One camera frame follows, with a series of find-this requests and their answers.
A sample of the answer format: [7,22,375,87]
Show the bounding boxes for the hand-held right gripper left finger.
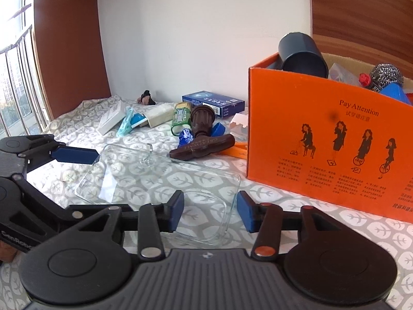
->
[76,190,185,259]

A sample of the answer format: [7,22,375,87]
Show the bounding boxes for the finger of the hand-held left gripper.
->
[48,145,101,166]
[14,172,140,224]

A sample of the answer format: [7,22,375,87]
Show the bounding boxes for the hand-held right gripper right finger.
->
[236,190,327,259]

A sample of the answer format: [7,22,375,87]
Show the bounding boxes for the clear glass container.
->
[74,143,242,246]

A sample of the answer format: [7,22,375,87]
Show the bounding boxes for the orange cardboard box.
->
[247,52,413,225]

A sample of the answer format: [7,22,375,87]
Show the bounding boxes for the black marker with red cap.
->
[358,73,383,93]

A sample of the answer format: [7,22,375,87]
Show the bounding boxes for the white flat box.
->
[98,100,126,135]

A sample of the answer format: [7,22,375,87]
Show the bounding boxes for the light blue clothes peg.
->
[117,106,136,137]

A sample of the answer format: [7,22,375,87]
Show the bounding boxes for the orange flat strip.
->
[219,140,249,160]

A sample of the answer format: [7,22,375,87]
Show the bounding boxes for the teal plastic piece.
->
[131,113,149,128]

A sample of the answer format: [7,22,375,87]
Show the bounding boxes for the blue foil wrapper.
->
[178,127,194,146]

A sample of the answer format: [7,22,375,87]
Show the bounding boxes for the blue plastic clip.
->
[210,122,228,138]

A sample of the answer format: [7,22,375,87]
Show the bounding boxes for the window with metal railing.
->
[0,0,54,136]

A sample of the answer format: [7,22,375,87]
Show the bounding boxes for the small brown toy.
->
[136,90,156,106]

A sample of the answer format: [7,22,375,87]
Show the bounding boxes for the cream rectangular pack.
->
[147,103,176,128]

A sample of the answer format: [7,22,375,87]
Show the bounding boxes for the brown hair dryer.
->
[169,105,236,162]

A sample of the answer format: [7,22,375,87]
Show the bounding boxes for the green small bottle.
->
[171,102,193,136]

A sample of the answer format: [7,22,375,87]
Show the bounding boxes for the grey leaf-print bedsheet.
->
[0,95,413,310]

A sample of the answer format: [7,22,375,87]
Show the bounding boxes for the blue printed carton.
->
[181,90,246,119]

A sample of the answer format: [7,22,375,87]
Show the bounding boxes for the dark grey cup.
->
[278,32,330,79]

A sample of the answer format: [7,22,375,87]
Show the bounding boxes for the clear plastic bag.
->
[327,63,364,84]

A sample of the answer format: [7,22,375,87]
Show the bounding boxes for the blue plastic piece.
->
[379,82,413,106]

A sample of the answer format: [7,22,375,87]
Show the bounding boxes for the steel wool scrubber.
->
[369,63,405,88]

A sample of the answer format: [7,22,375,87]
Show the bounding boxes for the wood-grain board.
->
[309,0,413,81]

